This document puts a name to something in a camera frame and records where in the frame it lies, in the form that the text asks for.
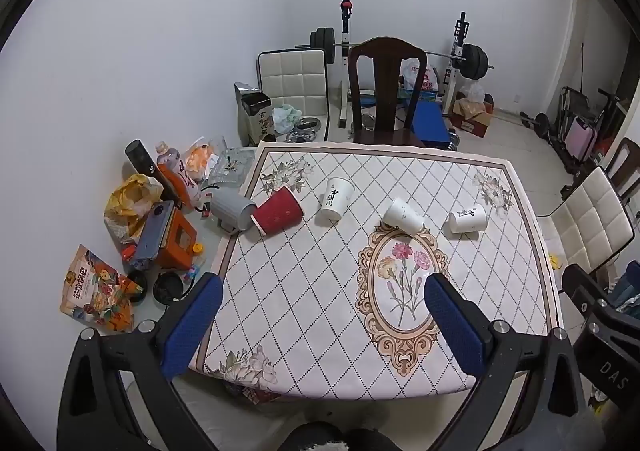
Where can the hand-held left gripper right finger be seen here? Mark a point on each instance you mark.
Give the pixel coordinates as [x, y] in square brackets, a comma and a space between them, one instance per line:
[455, 331]

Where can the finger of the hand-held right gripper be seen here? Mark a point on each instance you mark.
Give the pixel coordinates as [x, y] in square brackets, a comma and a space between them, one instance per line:
[587, 286]

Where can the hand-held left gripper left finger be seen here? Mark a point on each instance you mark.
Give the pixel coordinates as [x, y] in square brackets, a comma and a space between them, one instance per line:
[192, 326]

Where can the short white printed paper cup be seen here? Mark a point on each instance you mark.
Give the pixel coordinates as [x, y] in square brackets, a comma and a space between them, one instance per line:
[467, 219]

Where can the grey ribbed cup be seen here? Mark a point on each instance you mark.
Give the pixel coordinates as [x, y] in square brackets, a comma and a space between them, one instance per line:
[232, 211]

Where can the plain white paper cup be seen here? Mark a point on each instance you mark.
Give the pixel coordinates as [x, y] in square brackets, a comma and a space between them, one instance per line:
[402, 217]

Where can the red paper cup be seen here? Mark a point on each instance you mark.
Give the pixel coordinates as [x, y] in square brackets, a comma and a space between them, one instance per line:
[276, 217]

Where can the tall white printed paper cup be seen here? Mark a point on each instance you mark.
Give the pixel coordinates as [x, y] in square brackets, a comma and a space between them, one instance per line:
[336, 200]

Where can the blue cloth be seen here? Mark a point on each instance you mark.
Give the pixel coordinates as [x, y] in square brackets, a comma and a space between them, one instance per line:
[629, 288]

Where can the white padded chair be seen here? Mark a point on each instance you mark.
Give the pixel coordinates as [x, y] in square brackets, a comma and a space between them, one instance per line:
[295, 81]
[590, 226]

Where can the black round container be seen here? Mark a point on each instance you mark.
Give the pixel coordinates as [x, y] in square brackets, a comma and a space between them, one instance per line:
[135, 288]

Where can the orange box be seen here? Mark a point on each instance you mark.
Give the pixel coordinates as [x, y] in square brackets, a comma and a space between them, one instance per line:
[175, 241]

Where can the blue grey phone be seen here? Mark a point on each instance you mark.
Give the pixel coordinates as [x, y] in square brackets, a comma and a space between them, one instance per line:
[152, 236]

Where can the orange snack bag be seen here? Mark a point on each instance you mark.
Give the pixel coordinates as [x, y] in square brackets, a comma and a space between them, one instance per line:
[97, 296]

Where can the floral printed table mat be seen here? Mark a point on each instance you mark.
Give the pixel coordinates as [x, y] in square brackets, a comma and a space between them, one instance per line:
[300, 291]

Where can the dark wooden chair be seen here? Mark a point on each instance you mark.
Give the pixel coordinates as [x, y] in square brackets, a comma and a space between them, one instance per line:
[627, 156]
[385, 91]

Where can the yellow plastic bag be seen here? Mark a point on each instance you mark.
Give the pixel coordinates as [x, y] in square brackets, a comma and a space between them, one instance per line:
[130, 201]

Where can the pink suitcase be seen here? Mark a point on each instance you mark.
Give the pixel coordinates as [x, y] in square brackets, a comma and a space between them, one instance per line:
[582, 138]

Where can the orange snack packet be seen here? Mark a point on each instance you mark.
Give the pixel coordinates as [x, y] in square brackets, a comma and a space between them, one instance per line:
[197, 161]

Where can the clear glass tray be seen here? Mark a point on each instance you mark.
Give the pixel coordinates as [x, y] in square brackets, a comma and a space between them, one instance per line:
[230, 163]

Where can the brown drink bottle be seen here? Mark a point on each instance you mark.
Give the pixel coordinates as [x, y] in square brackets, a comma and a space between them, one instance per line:
[170, 158]

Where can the black dumbbell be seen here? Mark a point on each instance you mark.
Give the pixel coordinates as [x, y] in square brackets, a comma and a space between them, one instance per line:
[537, 123]

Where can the black bottle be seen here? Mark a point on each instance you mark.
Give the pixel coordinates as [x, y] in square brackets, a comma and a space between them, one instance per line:
[140, 158]

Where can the cardboard box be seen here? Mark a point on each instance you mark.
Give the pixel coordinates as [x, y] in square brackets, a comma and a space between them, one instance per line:
[472, 118]

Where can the blue bench pad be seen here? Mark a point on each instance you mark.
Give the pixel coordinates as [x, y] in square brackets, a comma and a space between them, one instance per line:
[430, 123]

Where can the clear plastic bag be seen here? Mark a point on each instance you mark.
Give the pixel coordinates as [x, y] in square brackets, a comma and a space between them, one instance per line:
[472, 92]

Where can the metal bowls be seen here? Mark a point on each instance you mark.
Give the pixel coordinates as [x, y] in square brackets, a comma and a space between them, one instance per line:
[306, 127]

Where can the white green plastic bag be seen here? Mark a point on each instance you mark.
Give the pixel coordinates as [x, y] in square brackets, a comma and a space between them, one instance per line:
[287, 116]

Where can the barbell with black plates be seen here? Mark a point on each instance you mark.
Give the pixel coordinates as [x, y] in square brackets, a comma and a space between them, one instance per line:
[474, 62]

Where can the white red-print plastic bag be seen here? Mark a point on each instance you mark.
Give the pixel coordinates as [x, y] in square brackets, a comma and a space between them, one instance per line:
[420, 76]

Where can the white squat rack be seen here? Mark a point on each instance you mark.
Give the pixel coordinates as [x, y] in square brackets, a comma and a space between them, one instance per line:
[345, 56]

